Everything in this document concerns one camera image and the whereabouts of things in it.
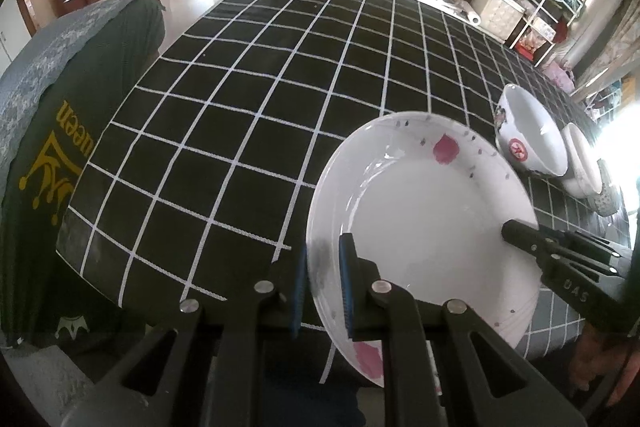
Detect black white grid tablecloth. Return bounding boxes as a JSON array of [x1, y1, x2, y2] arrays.
[[55, 0, 633, 360]]

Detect white plate pink flowers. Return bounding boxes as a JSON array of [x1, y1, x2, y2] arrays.
[[306, 112, 540, 385]]

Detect pink tote bag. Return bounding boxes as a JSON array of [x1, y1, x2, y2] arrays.
[[542, 61, 575, 94]]

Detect small floral patterned bowl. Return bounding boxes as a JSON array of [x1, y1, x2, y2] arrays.
[[587, 158, 622, 217]]

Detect white bowl red emblem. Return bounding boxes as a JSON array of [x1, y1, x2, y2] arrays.
[[494, 83, 568, 178]]

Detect white metal shelf rack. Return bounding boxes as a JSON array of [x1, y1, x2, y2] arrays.
[[506, 0, 585, 67]]

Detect paper towel roll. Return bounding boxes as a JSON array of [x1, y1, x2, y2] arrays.
[[457, 1, 482, 26]]

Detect person right hand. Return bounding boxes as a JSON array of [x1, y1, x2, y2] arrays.
[[568, 323, 639, 407]]

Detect white bowl pink pattern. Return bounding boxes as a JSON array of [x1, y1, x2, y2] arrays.
[[561, 122, 602, 199]]

